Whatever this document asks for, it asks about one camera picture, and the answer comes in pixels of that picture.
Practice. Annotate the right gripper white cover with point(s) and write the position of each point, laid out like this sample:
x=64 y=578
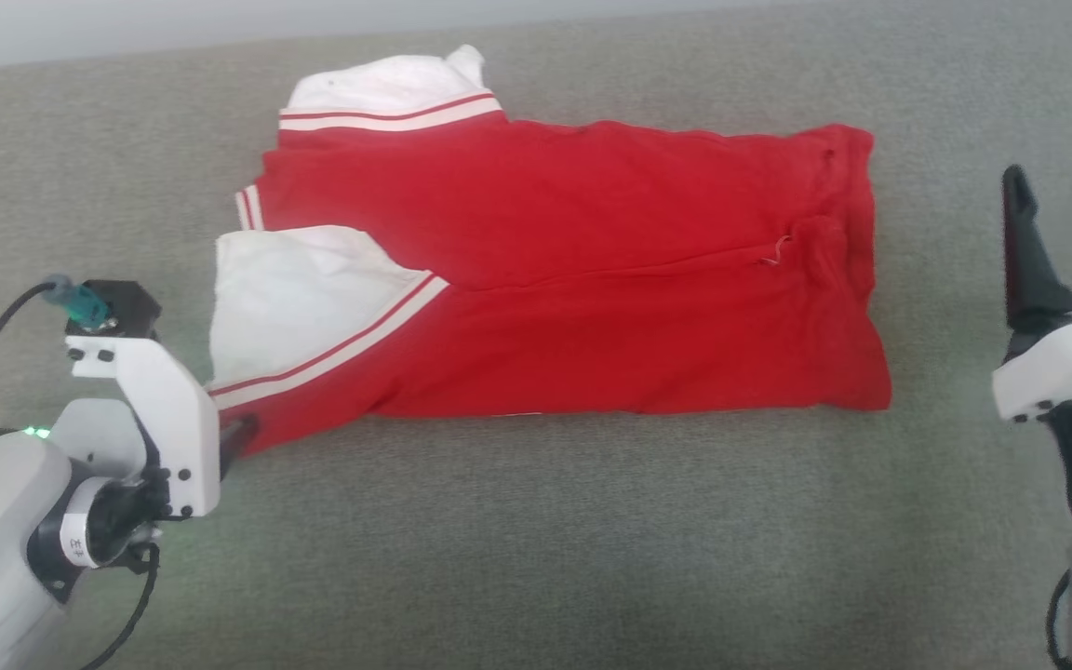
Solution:
x=1066 y=363

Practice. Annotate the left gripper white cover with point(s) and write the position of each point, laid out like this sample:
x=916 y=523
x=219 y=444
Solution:
x=173 y=428

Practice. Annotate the red and white shirt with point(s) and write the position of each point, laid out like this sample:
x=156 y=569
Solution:
x=573 y=279

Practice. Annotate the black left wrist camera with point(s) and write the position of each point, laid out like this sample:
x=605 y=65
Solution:
x=131 y=307

